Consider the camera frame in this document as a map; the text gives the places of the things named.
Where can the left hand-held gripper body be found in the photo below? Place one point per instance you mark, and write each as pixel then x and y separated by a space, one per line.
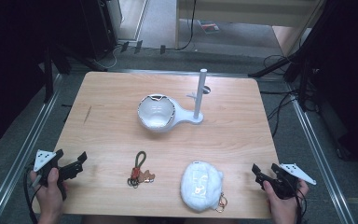
pixel 43 158

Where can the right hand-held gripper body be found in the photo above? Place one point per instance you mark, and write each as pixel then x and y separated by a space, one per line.
pixel 295 174

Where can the white fluffy pouch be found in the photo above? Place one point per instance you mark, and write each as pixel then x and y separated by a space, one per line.
pixel 200 186

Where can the white key stand with bowl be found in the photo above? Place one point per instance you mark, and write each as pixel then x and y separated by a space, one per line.
pixel 167 112

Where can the person's right hand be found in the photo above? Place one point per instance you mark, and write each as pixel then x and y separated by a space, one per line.
pixel 284 205

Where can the person's left hand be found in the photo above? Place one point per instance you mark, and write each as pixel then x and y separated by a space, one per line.
pixel 49 196

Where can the black metal stand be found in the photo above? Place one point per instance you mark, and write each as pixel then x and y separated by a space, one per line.
pixel 48 74

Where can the black tripod legs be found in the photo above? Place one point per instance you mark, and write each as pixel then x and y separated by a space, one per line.
pixel 279 63

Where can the black cabinet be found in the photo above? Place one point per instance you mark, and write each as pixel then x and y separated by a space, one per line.
pixel 98 28

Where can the booklet with red print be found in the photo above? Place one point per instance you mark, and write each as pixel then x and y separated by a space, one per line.
pixel 209 26

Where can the silver metal floor rail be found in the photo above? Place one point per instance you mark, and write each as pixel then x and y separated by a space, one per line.
pixel 18 155
pixel 320 161

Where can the beige wooden shelf frame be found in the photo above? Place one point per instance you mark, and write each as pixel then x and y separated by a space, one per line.
pixel 230 12

